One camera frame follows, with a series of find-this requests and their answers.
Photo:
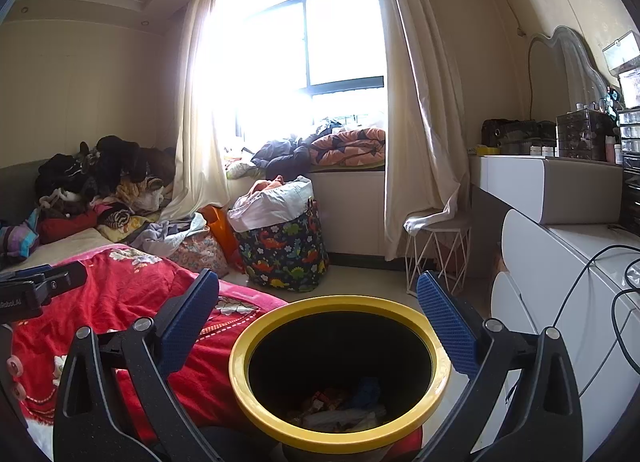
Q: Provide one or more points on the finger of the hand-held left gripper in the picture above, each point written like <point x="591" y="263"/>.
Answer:
<point x="62" y="281"/>
<point x="32" y="272"/>

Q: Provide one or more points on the red cloth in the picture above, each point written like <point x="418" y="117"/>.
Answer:
<point x="65" y="227"/>

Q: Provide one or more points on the orange cloth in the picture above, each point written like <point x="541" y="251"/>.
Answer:
<point x="265" y="186"/>

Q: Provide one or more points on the yellow-rimmed black trash bin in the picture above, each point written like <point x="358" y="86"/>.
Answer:
<point x="240" y="382"/>

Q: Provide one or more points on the dark drawer organizer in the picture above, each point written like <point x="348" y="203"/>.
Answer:
<point x="631" y="167"/>

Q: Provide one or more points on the grey crumpled clothes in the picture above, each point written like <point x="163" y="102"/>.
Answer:
<point x="160" y="237"/>

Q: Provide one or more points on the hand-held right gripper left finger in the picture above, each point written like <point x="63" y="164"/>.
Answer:
<point x="185" y="327"/>

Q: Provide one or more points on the clear plastic box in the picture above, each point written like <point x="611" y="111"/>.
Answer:
<point x="622" y="52"/>

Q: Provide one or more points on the person's left hand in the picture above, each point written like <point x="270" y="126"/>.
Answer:
<point x="16" y="377"/>

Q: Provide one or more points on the white crumpled paper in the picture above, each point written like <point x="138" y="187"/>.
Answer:
<point x="345" y="419"/>

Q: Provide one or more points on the black bag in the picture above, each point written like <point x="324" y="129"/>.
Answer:
<point x="515" y="137"/>

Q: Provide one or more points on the dark puffer jacket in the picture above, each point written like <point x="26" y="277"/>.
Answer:
<point x="280" y="159"/>

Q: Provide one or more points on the white vanity desk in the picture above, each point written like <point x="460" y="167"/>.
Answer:
<point x="540" y="187"/>

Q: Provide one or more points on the white green cloth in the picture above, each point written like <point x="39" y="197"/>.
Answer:
<point x="242" y="171"/>

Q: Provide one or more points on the black framed window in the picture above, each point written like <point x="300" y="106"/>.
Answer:
<point x="340" y="42"/>

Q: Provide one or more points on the orange patterned quilt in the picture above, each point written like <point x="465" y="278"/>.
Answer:
<point x="350" y="147"/>

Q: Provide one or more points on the floral fabric bag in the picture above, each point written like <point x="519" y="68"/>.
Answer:
<point x="200" y="254"/>

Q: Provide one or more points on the pile of dark clothes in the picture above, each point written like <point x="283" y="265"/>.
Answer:
<point x="110" y="162"/>

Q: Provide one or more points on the grey bed headboard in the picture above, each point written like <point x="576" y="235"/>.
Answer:
<point x="20" y="177"/>

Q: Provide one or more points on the orange shopping bag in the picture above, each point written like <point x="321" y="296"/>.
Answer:
<point x="220" y="232"/>

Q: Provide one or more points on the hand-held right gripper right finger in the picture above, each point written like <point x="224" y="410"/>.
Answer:
<point x="445" y="322"/>

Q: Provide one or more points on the white drawer cabinet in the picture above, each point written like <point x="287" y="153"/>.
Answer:
<point x="545" y="282"/>

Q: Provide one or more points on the zebra print cloth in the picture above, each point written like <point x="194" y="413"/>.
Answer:
<point x="115" y="219"/>

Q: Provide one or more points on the beige bed sheet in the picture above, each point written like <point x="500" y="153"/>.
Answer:
<point x="65" y="247"/>

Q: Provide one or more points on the cream curtain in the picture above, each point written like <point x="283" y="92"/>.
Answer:
<point x="195" y="142"/>
<point x="420" y="142"/>

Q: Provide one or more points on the wavy frame mirror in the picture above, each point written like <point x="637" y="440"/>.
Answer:
<point x="575" y="77"/>

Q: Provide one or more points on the pink bottle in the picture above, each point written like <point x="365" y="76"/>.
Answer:
<point x="610" y="149"/>

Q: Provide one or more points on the yellow box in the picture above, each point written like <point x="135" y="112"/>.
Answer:
<point x="487" y="150"/>

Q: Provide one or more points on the clear acrylic drawer organizer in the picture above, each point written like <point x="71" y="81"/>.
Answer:
<point x="585" y="134"/>

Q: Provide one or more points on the blue striped cloth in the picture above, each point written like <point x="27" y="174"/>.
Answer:
<point x="20" y="239"/>

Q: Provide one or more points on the red floral blanket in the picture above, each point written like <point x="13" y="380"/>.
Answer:
<point x="125" y="287"/>

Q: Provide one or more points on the dinosaur print laundry basket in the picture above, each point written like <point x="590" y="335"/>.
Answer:
<point x="280" y="252"/>

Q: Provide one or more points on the white plastic bag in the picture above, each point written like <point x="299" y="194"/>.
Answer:
<point x="270" y="207"/>

